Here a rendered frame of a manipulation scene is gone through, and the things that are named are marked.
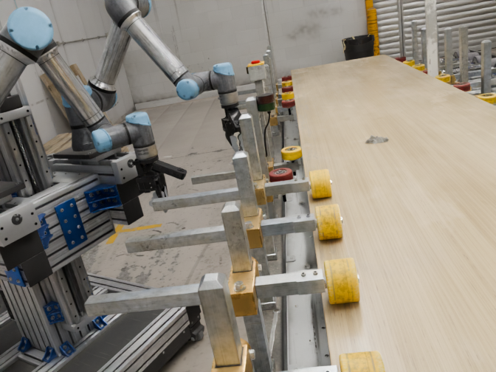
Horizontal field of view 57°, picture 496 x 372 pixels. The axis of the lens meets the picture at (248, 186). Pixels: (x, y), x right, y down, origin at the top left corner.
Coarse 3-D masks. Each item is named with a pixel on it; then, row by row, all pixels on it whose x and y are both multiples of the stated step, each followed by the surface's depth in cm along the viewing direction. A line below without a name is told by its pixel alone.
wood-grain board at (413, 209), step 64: (384, 64) 341; (320, 128) 203; (384, 128) 186; (448, 128) 172; (384, 192) 128; (448, 192) 121; (320, 256) 102; (384, 256) 98; (448, 256) 94; (384, 320) 79; (448, 320) 76
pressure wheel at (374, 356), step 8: (360, 352) 63; (368, 352) 62; (376, 352) 62; (344, 360) 61; (352, 360) 61; (360, 360) 61; (368, 360) 60; (376, 360) 60; (344, 368) 60; (352, 368) 60; (360, 368) 59; (368, 368) 59; (376, 368) 59; (384, 368) 59
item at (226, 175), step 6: (282, 162) 184; (288, 162) 182; (294, 162) 181; (276, 168) 182; (294, 168) 181; (204, 174) 187; (210, 174) 186; (216, 174) 185; (222, 174) 185; (228, 174) 184; (234, 174) 184; (192, 180) 186; (198, 180) 186; (204, 180) 186; (210, 180) 186; (216, 180) 186; (222, 180) 186
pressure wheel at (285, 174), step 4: (280, 168) 160; (284, 168) 160; (288, 168) 159; (272, 172) 158; (276, 172) 159; (280, 172) 157; (284, 172) 157; (288, 172) 156; (272, 176) 155; (276, 176) 154; (280, 176) 154; (284, 176) 154; (288, 176) 155; (292, 176) 157; (272, 180) 156; (276, 180) 155; (280, 180) 154; (284, 180) 155; (284, 196) 160; (284, 200) 161
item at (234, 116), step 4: (232, 108) 181; (236, 108) 181; (228, 112) 180; (232, 112) 179; (236, 112) 179; (240, 112) 180; (228, 116) 181; (232, 116) 178; (236, 116) 178; (232, 120) 176; (236, 120) 176; (232, 124) 177; (236, 124) 175; (236, 128) 174; (240, 128) 175
